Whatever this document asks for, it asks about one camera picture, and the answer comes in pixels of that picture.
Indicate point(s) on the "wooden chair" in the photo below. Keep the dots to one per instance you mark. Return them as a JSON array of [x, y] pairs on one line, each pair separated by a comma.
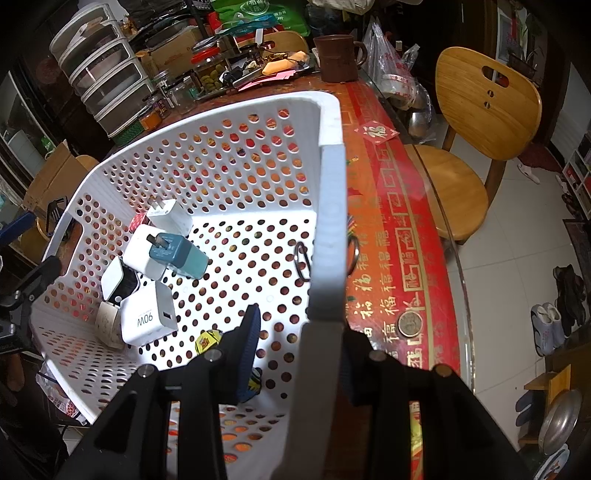
[[281, 42], [489, 115]]

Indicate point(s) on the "blue yellow toy car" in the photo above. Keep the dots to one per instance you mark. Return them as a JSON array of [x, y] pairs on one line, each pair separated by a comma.
[[254, 385]]

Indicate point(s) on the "orange sponge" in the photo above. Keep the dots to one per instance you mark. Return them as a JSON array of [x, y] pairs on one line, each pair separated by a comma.
[[277, 67]]

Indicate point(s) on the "white and black case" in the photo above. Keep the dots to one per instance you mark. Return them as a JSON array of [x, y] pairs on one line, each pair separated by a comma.
[[111, 277]]

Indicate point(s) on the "glass jar red lid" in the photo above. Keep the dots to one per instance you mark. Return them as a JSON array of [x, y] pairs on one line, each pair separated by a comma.
[[210, 76]]

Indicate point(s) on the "silver coin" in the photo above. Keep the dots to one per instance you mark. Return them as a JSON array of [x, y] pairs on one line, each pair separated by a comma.
[[410, 324]]

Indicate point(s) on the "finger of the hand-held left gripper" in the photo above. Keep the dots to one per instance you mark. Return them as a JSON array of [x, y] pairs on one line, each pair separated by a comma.
[[39, 273], [18, 229]]

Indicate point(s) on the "glass jar orange contents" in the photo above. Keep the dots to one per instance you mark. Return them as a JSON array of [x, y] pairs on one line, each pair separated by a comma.
[[157, 110]]

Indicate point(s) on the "pair of blue slippers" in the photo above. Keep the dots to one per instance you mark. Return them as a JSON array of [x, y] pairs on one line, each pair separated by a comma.
[[526, 408]]

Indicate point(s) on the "green plastic bag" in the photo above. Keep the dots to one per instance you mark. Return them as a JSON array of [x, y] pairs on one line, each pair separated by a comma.
[[258, 16]]

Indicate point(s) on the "metal basin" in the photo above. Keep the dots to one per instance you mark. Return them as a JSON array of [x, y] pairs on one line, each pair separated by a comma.
[[558, 417]]

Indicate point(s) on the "brown mug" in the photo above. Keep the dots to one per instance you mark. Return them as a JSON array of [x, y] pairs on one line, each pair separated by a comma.
[[334, 60]]

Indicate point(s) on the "white storage shelf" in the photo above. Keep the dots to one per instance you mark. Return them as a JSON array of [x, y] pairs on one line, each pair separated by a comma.
[[577, 170]]

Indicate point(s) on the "large white square charger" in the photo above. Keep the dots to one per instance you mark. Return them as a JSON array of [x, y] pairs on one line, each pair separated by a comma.
[[141, 254]]

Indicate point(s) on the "metal tray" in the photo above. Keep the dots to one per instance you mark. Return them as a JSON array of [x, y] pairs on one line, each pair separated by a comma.
[[304, 69]]

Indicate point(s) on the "small red patterned box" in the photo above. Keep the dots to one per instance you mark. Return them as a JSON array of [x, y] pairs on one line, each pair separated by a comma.
[[137, 222]]

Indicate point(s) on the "crumpled red print bag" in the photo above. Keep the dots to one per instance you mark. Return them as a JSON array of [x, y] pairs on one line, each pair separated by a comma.
[[57, 392]]

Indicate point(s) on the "white slipper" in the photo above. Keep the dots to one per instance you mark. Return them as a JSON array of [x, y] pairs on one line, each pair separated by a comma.
[[528, 173]]

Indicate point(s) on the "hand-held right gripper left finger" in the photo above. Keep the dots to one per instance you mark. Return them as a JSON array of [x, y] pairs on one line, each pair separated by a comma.
[[249, 344]]

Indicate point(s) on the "red square paper sticker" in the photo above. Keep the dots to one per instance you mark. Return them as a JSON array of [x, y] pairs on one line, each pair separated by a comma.
[[376, 133]]

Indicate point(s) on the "steel bowl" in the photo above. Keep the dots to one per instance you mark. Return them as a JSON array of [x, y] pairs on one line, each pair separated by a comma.
[[418, 123]]

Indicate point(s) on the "dark red floor mat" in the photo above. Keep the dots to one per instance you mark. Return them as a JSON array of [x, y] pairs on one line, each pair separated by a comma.
[[540, 154]]

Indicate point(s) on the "grey blue clog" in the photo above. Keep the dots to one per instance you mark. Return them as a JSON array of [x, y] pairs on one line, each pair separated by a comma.
[[555, 318], [540, 331]]

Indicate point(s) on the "clear plastic drawer unit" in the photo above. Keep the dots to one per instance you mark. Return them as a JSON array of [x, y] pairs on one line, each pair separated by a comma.
[[101, 78]]

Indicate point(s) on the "empty glass jar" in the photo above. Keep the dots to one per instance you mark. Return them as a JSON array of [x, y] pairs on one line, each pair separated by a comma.
[[182, 94]]

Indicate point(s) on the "clear printed plastic bag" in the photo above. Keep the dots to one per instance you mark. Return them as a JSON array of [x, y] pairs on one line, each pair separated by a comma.
[[383, 55]]

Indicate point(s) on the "pair of black shoes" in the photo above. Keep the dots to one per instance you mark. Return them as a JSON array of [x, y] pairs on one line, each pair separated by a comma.
[[569, 288]]

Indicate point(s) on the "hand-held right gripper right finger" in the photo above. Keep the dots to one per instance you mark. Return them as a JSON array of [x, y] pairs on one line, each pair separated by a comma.
[[353, 383]]

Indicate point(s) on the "white perforated plastic basket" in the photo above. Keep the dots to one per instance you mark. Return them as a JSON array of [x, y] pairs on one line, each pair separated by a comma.
[[330, 207]]

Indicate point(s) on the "pink paper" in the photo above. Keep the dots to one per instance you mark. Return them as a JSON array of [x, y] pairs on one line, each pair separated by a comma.
[[272, 79]]

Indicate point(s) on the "teal charger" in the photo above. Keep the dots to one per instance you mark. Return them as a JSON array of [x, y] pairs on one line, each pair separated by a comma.
[[184, 258]]

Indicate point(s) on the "brown cardboard carton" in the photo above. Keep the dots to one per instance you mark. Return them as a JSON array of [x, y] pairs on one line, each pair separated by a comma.
[[173, 55]]

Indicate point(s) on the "small dark yellow packet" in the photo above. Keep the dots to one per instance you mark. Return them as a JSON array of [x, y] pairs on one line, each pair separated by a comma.
[[207, 342]]

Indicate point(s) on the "white charger with usb port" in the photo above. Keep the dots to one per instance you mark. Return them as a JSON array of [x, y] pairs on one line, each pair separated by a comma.
[[147, 318]]

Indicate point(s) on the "beige small box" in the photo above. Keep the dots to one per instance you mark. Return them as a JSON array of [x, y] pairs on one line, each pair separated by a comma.
[[108, 325]]

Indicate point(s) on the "white charger with prongs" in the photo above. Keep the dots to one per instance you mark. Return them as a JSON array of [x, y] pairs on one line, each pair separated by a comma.
[[173, 219]]

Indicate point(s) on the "open cardboard box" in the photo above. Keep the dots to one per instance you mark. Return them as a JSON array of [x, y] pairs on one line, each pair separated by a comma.
[[55, 175]]

